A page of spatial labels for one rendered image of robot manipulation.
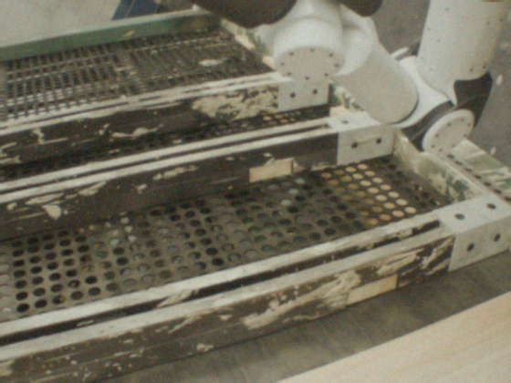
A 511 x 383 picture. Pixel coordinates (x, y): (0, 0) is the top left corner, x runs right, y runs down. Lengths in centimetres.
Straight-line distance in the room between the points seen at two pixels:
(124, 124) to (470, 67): 72
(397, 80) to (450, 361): 33
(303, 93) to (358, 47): 68
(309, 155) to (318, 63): 51
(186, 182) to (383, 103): 41
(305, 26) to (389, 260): 35
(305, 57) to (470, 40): 22
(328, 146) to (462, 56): 43
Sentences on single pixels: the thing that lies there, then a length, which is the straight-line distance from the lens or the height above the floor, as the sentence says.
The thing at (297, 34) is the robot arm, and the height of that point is 142.
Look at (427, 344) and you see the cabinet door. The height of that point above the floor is 109.
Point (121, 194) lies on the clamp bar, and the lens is 93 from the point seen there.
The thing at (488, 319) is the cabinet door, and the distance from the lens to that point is 76.
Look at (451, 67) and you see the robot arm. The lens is 68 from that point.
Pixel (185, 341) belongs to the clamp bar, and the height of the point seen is 132.
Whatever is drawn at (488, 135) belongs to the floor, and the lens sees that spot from 213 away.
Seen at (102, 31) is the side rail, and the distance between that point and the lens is 186.
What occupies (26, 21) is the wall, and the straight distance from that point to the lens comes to 559.
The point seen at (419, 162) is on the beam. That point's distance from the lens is 106.
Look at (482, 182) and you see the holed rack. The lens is 97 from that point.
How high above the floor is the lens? 168
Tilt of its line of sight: 34 degrees down
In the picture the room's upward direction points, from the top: 66 degrees counter-clockwise
